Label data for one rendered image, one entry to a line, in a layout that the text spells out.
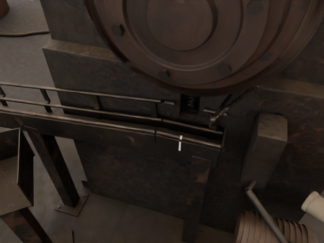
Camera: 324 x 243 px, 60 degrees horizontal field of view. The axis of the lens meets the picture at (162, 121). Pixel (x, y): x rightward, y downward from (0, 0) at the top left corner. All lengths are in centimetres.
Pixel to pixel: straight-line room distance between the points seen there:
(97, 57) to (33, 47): 199
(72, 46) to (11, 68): 171
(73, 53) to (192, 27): 50
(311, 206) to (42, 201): 127
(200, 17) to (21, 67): 223
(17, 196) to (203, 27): 70
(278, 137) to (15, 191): 75
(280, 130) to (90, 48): 60
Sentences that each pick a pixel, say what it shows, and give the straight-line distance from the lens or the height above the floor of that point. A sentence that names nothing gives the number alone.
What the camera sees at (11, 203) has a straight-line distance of 93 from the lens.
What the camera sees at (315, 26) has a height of 109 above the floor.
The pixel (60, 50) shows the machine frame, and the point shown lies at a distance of 94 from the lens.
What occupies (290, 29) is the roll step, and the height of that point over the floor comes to 109.
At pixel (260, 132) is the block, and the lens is 76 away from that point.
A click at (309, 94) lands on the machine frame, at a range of 81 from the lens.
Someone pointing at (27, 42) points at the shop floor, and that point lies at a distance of 295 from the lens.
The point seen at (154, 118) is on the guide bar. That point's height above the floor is 70.
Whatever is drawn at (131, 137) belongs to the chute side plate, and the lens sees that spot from 88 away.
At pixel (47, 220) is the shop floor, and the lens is 158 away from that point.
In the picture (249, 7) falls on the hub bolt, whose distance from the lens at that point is 47.
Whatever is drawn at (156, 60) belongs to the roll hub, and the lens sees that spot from 57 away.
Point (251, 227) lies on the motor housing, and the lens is 91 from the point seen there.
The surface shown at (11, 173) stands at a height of 60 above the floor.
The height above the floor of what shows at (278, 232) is 57.
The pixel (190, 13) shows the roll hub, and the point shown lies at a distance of 49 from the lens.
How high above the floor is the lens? 133
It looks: 46 degrees down
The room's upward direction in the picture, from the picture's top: straight up
